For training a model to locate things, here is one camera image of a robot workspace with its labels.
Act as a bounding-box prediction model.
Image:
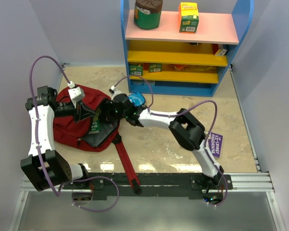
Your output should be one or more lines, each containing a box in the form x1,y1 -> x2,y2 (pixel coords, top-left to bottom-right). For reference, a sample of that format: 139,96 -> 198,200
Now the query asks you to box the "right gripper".
99,101 -> 128,122

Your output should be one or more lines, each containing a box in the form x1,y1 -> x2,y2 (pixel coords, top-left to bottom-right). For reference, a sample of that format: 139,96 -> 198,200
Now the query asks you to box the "green treehouse book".
89,114 -> 100,134

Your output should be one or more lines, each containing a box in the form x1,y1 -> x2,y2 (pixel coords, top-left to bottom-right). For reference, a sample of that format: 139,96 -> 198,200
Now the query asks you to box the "red backpack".
53,86 -> 141,194

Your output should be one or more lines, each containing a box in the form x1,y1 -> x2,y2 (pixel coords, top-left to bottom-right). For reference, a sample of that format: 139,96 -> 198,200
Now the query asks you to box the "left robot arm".
21,86 -> 96,191

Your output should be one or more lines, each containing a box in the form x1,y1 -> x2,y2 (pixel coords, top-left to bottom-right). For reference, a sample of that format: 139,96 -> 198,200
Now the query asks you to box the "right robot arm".
100,93 -> 223,189

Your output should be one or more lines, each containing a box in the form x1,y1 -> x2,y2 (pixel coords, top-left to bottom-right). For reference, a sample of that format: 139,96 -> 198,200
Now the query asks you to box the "blue pencil case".
128,92 -> 145,106

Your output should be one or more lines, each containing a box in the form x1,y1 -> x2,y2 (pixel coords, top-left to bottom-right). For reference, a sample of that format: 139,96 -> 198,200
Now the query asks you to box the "small green box left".
129,64 -> 144,76

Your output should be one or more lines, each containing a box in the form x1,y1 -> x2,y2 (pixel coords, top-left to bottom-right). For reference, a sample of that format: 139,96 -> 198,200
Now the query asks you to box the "small green box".
129,64 -> 144,76
148,63 -> 162,73

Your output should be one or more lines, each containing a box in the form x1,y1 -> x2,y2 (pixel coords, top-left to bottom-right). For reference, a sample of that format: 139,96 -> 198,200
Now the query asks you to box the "small green box right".
148,63 -> 162,73

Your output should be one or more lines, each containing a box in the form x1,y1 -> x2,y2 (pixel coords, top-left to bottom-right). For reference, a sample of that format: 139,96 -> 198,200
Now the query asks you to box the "blue colourful shelf unit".
120,0 -> 254,97

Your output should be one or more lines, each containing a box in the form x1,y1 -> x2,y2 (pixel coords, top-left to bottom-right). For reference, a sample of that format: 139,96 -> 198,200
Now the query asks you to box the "orange snack packet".
172,64 -> 187,71

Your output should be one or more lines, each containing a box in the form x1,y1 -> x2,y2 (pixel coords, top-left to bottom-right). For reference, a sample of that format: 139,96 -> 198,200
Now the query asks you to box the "green brown canister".
134,0 -> 163,30

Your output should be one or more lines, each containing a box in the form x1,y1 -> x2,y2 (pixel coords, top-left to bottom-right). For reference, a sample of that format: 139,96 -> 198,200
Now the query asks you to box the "purple treehouse book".
208,132 -> 223,158

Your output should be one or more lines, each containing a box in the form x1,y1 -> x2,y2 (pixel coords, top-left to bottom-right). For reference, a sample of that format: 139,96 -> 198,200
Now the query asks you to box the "orange green box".
179,2 -> 199,33

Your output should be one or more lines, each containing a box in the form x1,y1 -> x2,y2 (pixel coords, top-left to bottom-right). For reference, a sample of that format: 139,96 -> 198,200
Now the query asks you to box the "red white small box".
214,47 -> 228,57

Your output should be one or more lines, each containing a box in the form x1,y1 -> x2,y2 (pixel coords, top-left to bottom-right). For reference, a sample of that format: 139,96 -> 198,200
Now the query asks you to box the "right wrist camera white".
109,86 -> 122,100

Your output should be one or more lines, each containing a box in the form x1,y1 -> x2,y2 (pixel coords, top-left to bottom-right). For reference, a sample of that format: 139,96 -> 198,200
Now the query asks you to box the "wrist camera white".
68,81 -> 85,103
109,86 -> 122,100

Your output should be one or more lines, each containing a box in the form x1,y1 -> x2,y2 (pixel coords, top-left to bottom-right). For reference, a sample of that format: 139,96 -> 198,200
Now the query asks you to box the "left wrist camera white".
68,81 -> 85,103

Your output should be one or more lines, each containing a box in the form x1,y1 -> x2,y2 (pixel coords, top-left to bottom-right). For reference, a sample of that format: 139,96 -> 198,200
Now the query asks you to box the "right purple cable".
112,75 -> 229,207

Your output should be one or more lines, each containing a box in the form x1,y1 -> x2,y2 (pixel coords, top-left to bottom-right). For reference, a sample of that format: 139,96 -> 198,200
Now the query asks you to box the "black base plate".
63,173 -> 233,202

